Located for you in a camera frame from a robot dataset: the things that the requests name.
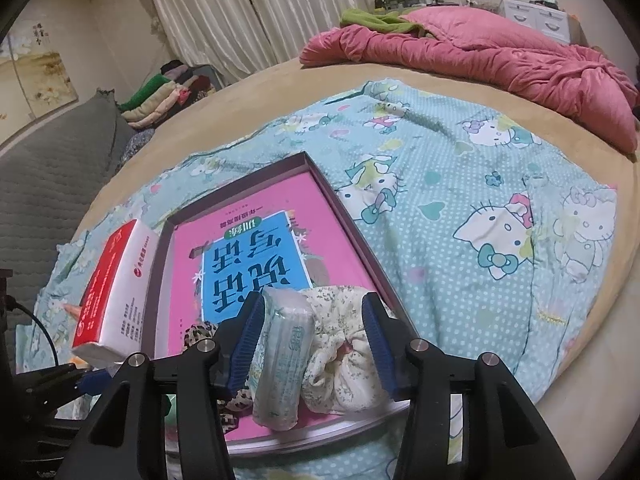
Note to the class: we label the white drawer cabinet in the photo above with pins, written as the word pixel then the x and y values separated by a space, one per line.
pixel 535 17

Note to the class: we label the white curtains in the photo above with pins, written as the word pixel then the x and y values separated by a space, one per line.
pixel 250 10

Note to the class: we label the red and white tissue box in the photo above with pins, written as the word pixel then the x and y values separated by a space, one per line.
pixel 115 280

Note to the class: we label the stack of folded clothes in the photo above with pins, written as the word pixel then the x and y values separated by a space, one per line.
pixel 160 95

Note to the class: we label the grey quilted headboard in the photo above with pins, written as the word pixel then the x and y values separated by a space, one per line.
pixel 50 185

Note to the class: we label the dark patterned cloth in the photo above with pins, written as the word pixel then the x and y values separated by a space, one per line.
pixel 135 142

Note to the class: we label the pink framed box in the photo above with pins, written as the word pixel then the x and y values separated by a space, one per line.
pixel 162 285

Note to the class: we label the white floral cloth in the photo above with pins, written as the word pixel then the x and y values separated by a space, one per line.
pixel 340 375

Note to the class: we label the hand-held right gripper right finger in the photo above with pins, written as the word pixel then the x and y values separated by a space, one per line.
pixel 380 355

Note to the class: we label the wall painting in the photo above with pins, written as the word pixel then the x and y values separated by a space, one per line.
pixel 40 75

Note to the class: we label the leopard print cloth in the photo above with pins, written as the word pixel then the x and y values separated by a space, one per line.
pixel 200 332

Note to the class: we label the green cloth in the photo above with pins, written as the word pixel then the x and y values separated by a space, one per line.
pixel 370 19

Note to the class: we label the pale green tissue pack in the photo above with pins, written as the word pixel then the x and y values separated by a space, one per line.
pixel 282 360

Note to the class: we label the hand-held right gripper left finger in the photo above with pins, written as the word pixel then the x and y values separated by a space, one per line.
pixel 247 350

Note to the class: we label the blue cartoon cat printed blanket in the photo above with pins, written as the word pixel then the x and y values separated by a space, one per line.
pixel 450 170

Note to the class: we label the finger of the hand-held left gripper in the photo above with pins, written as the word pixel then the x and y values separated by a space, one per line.
pixel 55 376

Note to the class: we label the pink quilt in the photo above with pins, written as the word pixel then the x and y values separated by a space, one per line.
pixel 500 60

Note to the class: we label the pink book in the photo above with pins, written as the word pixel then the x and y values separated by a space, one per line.
pixel 240 230

